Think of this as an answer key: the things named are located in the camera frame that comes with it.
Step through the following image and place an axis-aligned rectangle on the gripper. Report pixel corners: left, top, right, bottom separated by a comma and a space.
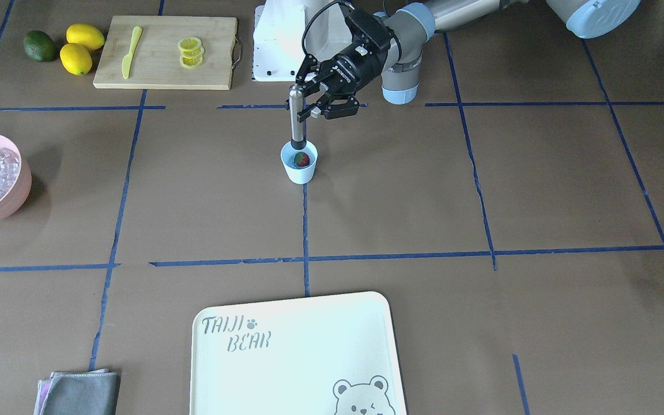
295, 49, 384, 122

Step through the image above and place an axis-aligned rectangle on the steel muddler black tip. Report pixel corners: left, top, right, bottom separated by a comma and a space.
288, 85, 308, 152

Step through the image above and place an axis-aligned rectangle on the small strawberry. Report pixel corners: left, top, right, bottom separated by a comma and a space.
292, 152, 311, 169

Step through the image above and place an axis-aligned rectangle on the light blue cup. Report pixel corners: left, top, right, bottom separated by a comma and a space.
280, 141, 318, 184

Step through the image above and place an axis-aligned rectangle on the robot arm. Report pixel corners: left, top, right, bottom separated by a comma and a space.
285, 1, 513, 123

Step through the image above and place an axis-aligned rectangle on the wooden cutting board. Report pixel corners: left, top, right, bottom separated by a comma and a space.
93, 15, 238, 91

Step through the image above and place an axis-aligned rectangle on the yellow lemon far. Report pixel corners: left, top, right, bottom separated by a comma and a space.
66, 24, 105, 52

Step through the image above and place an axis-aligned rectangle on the yellow lemon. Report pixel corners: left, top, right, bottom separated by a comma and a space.
66, 24, 105, 52
59, 43, 93, 76

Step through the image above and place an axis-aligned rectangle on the yellow lemon near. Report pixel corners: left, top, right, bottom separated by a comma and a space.
59, 43, 93, 76

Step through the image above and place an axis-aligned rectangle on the cream bear tray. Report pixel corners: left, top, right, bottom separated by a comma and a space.
188, 291, 408, 414

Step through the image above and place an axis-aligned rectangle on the green lime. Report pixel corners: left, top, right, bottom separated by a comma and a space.
23, 31, 57, 63

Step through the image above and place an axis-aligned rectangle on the grey folded cloth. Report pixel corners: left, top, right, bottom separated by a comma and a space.
33, 368, 120, 414

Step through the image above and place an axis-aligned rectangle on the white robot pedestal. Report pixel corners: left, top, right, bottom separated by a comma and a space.
252, 1, 352, 82

